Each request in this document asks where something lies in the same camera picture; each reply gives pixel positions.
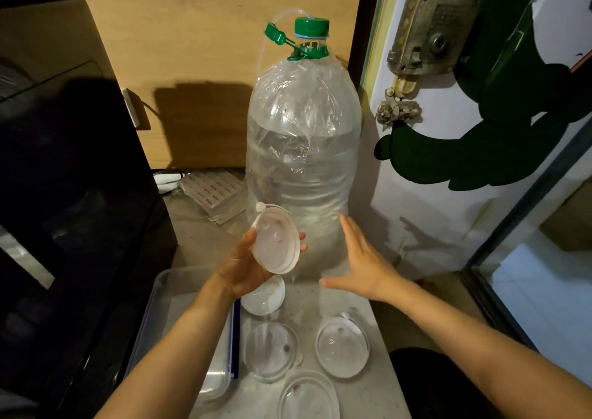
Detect large clear plastic water bottle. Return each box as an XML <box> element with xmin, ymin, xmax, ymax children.
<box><xmin>245</xmin><ymin>55</ymin><xmax>363</xmax><ymax>281</ymax></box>

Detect metal door latch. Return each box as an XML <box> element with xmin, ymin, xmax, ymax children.
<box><xmin>376</xmin><ymin>88</ymin><xmax>422</xmax><ymax>132</ymax></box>

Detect person's left hand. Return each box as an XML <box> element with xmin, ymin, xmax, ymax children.
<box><xmin>217</xmin><ymin>227</ymin><xmax>309</xmax><ymax>301</ymax></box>

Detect dark green wall sticker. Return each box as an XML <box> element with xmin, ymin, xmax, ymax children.
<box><xmin>374</xmin><ymin>0</ymin><xmax>592</xmax><ymax>192</ymax></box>

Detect round clear plastic lid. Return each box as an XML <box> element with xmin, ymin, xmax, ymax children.
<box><xmin>251</xmin><ymin>202</ymin><xmax>301</xmax><ymax>275</ymax></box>
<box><xmin>243</xmin><ymin>322</ymin><xmax>304</xmax><ymax>384</ymax></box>
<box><xmin>277</xmin><ymin>370</ymin><xmax>341</xmax><ymax>419</ymax></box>
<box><xmin>240</xmin><ymin>274</ymin><xmax>286</xmax><ymax>317</ymax></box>
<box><xmin>315</xmin><ymin>313</ymin><xmax>371</xmax><ymax>380</ymax></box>

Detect green bottle cap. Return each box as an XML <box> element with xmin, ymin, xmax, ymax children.
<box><xmin>294</xmin><ymin>16</ymin><xmax>330</xmax><ymax>40</ymax></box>

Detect wooden panel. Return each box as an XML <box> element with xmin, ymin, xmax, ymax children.
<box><xmin>35</xmin><ymin>0</ymin><xmax>366</xmax><ymax>170</ymax></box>

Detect clear rectangular plastic container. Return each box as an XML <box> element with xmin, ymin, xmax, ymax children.
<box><xmin>124</xmin><ymin>267</ymin><xmax>241</xmax><ymax>408</ymax></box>

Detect grey perforated plastic tray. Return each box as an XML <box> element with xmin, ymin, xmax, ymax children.
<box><xmin>178</xmin><ymin>169</ymin><xmax>249</xmax><ymax>225</ymax></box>

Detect person's dark trousers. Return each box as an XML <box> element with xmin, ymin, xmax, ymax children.
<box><xmin>389</xmin><ymin>347</ymin><xmax>502</xmax><ymax>419</ymax></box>

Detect white door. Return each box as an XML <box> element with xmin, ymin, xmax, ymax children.
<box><xmin>360</xmin><ymin>0</ymin><xmax>592</xmax><ymax>281</ymax></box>

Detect green plastic bottle handle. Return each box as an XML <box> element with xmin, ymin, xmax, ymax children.
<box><xmin>264</xmin><ymin>22</ymin><xmax>330</xmax><ymax>61</ymax></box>

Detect person's right forearm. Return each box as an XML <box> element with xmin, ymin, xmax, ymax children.
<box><xmin>384</xmin><ymin>280</ymin><xmax>592</xmax><ymax>419</ymax></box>

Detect black appliance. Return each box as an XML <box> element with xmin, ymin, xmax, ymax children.
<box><xmin>0</xmin><ymin>0</ymin><xmax>179</xmax><ymax>419</ymax></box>

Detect person's left forearm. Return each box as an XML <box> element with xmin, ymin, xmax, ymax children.
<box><xmin>95</xmin><ymin>273</ymin><xmax>234</xmax><ymax>419</ymax></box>

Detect person's right hand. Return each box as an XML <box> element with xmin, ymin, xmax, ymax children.
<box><xmin>319</xmin><ymin>214</ymin><xmax>409</xmax><ymax>304</ymax></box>

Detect metal door lock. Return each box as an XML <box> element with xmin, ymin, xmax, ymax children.
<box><xmin>387</xmin><ymin>0</ymin><xmax>482</xmax><ymax>76</ymax></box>

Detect small metal bracket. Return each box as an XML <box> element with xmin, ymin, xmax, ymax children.
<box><xmin>121</xmin><ymin>88</ymin><xmax>152</xmax><ymax>131</ymax></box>

